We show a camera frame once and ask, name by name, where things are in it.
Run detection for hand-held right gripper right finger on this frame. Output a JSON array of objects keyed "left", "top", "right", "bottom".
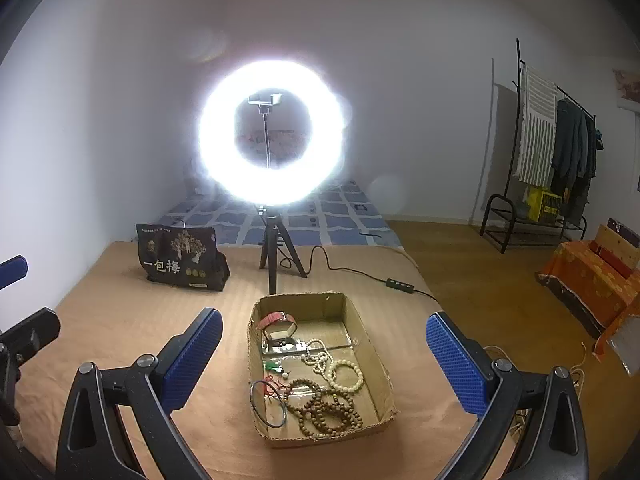
[{"left": 426, "top": 311, "right": 590, "bottom": 480}]

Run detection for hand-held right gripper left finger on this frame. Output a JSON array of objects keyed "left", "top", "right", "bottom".
[{"left": 55, "top": 307, "right": 224, "bottom": 480}]

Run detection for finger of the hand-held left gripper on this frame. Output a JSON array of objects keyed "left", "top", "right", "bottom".
[
  {"left": 0, "top": 255, "right": 29, "bottom": 291},
  {"left": 0, "top": 308, "right": 62, "bottom": 361}
]

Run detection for blue bangle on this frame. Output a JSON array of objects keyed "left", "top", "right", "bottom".
[{"left": 250, "top": 380, "right": 289, "bottom": 429}]

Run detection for red jewelry box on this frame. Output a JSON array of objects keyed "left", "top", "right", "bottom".
[{"left": 256, "top": 311, "right": 300, "bottom": 348}]

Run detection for cardboard box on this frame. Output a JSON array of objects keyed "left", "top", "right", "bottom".
[{"left": 247, "top": 291, "right": 398, "bottom": 449}]

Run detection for long white bead necklace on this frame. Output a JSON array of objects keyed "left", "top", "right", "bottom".
[{"left": 301, "top": 339, "right": 335, "bottom": 378}]

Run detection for white bead bracelet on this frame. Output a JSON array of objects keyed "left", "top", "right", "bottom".
[{"left": 327, "top": 359, "right": 364, "bottom": 394}]

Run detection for clear plastic bag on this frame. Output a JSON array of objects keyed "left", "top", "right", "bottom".
[{"left": 261, "top": 339, "right": 307, "bottom": 362}]

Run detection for black printed bag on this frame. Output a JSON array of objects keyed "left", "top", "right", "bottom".
[{"left": 136, "top": 223, "right": 231, "bottom": 292}]

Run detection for black tripod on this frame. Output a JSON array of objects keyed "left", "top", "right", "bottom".
[{"left": 258, "top": 205, "right": 308, "bottom": 295}]

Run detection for orange patterned cloth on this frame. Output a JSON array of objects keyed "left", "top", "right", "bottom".
[{"left": 537, "top": 240, "right": 640, "bottom": 361}]

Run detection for black metal clothes rack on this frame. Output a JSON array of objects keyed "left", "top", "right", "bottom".
[{"left": 480, "top": 39, "right": 598, "bottom": 253}]

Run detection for yellow box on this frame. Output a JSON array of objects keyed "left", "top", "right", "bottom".
[{"left": 525, "top": 186, "right": 563, "bottom": 226}]

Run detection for blue checkered bed sheet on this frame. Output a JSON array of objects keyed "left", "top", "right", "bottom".
[{"left": 152, "top": 180, "right": 403, "bottom": 248}]

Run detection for tan and red box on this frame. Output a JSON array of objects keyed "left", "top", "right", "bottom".
[{"left": 590, "top": 217, "right": 640, "bottom": 281}]

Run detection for dark hanging clothes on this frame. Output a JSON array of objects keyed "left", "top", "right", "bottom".
[{"left": 550, "top": 97, "right": 603, "bottom": 226}]

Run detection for white striped towel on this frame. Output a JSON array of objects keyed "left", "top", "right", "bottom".
[{"left": 512, "top": 65, "right": 558, "bottom": 187}]

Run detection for phone holder on pole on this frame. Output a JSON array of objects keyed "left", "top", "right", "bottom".
[{"left": 247, "top": 91, "right": 284, "bottom": 170}]

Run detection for red cord with green bead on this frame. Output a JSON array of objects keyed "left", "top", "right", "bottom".
[{"left": 264, "top": 360, "right": 296, "bottom": 397}]

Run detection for white cord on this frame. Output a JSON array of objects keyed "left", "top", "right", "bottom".
[{"left": 482, "top": 342, "right": 588, "bottom": 391}]

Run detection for brown bead necklace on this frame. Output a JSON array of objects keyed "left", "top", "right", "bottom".
[{"left": 282, "top": 377, "right": 364, "bottom": 437}]

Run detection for black power cable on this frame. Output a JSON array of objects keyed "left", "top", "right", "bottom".
[{"left": 280, "top": 245, "right": 441, "bottom": 306}]

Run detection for white ring light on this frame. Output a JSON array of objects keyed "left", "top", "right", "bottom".
[{"left": 198, "top": 59, "right": 347, "bottom": 207}]

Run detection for wall poster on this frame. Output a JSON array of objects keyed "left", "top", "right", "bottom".
[{"left": 612, "top": 65, "right": 640, "bottom": 111}]

